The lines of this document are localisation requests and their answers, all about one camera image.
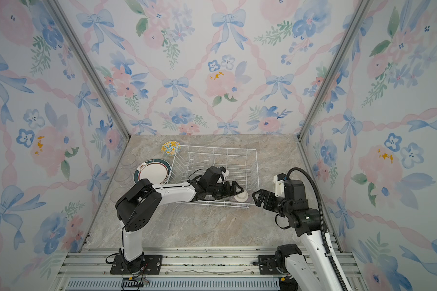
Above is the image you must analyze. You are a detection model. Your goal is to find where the grey striped ceramic bowl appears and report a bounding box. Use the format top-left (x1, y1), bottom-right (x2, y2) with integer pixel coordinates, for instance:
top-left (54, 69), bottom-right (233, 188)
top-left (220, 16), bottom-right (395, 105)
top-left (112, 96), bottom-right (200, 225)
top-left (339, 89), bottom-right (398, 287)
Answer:
top-left (233, 190), bottom-right (249, 202)

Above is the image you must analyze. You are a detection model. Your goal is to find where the white wire dish rack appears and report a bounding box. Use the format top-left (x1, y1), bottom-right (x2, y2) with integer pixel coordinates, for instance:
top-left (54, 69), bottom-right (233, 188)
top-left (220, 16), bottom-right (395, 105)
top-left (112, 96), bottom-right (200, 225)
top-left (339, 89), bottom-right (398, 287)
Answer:
top-left (168, 145), bottom-right (260, 209)

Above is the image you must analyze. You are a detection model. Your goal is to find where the right aluminium corner post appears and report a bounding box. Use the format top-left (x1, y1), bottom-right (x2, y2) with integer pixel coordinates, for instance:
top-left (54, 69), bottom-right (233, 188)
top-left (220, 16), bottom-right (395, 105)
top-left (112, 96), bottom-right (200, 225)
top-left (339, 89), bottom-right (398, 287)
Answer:
top-left (297, 0), bottom-right (372, 141)

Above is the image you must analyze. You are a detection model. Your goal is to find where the clear glass tumbler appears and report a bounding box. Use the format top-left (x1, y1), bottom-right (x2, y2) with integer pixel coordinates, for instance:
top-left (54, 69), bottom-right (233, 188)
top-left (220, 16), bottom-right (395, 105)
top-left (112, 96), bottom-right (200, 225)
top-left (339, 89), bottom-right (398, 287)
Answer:
top-left (120, 154), bottom-right (137, 168)
top-left (109, 187), bottom-right (129, 203)
top-left (114, 168), bottom-right (132, 183)

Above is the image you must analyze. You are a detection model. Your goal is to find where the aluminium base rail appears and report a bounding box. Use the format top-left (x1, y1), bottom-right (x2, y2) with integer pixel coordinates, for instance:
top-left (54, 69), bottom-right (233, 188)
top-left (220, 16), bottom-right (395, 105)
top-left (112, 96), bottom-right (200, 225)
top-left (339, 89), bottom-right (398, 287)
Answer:
top-left (56, 245), bottom-right (367, 291)

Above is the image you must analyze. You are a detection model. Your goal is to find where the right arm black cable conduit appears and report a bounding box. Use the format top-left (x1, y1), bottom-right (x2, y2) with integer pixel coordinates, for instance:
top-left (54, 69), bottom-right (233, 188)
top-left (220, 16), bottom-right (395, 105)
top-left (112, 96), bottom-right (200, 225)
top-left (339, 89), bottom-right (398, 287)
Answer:
top-left (286, 167), bottom-right (350, 291)

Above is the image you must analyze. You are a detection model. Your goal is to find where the white plate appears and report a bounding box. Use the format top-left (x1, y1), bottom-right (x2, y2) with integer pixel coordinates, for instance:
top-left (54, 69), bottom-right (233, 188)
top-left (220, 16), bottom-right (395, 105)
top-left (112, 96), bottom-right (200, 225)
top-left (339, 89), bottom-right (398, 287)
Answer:
top-left (134, 159), bottom-right (171, 184)

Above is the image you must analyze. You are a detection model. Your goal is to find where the yellow patterned ceramic bowl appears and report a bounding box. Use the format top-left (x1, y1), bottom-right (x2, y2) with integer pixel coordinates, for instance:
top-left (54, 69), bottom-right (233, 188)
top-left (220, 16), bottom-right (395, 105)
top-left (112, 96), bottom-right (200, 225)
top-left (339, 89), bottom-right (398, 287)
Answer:
top-left (161, 141), bottom-right (180, 156)

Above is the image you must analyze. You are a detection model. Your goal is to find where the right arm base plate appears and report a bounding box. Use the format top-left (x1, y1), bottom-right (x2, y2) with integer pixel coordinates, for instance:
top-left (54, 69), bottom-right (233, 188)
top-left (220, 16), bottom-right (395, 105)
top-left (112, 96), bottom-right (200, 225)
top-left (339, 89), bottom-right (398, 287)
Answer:
top-left (253, 255), bottom-right (286, 275)

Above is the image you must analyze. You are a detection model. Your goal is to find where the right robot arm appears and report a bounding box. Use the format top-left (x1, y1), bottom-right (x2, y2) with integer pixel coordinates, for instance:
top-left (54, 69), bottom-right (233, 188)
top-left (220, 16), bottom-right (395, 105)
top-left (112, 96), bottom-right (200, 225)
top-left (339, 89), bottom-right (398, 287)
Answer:
top-left (252, 180), bottom-right (353, 291)

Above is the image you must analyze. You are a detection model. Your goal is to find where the clear glass tumbler back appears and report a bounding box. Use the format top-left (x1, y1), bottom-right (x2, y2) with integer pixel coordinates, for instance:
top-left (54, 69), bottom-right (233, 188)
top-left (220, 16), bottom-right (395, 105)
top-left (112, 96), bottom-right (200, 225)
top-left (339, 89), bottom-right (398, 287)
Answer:
top-left (120, 154), bottom-right (137, 168)

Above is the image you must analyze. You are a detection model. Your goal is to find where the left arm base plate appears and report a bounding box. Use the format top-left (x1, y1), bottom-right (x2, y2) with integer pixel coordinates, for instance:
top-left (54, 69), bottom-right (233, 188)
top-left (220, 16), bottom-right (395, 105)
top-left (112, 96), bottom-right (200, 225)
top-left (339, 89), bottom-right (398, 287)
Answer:
top-left (110, 255), bottom-right (163, 275)

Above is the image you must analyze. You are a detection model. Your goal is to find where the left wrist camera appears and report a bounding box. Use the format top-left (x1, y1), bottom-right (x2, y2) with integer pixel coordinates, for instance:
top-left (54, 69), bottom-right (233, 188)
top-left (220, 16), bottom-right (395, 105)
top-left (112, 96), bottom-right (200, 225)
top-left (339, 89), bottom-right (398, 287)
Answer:
top-left (219, 167), bottom-right (229, 183)

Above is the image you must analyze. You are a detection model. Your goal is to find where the clear glass tumbler front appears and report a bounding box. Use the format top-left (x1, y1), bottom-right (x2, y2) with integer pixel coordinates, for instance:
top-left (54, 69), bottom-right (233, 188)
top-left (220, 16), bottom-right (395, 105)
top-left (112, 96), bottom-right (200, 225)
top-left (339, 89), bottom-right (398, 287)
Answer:
top-left (109, 187), bottom-right (129, 203)

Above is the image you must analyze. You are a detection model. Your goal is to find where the left aluminium corner post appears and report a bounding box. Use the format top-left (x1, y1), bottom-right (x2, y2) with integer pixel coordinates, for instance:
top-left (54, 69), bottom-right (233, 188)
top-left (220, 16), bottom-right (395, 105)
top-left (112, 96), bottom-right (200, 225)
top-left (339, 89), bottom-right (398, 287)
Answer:
top-left (43, 0), bottom-right (131, 141)

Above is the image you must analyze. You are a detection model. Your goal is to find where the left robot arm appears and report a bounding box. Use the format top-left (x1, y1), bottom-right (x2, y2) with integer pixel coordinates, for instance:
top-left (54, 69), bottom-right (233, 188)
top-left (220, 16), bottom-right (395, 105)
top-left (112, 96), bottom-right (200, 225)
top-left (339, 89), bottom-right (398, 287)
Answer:
top-left (110, 166), bottom-right (245, 275)

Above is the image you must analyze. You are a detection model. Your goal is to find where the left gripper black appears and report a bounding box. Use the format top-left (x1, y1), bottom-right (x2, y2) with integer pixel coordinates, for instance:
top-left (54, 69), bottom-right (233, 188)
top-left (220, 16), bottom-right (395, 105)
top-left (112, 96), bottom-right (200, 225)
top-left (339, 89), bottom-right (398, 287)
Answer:
top-left (208, 181), bottom-right (245, 201)

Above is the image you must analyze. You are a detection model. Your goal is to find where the white vent grille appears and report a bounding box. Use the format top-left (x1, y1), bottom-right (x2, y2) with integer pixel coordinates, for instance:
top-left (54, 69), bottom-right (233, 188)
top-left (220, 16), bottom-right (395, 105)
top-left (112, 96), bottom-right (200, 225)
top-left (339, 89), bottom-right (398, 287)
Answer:
top-left (63, 278), bottom-right (280, 291)

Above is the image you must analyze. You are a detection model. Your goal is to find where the aluminium corner post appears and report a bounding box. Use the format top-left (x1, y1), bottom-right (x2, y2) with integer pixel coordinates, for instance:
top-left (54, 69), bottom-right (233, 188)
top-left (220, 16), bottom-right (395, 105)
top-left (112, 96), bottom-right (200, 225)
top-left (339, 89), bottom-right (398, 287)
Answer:
top-left (297, 0), bottom-right (372, 141)
top-left (43, 0), bottom-right (131, 141)

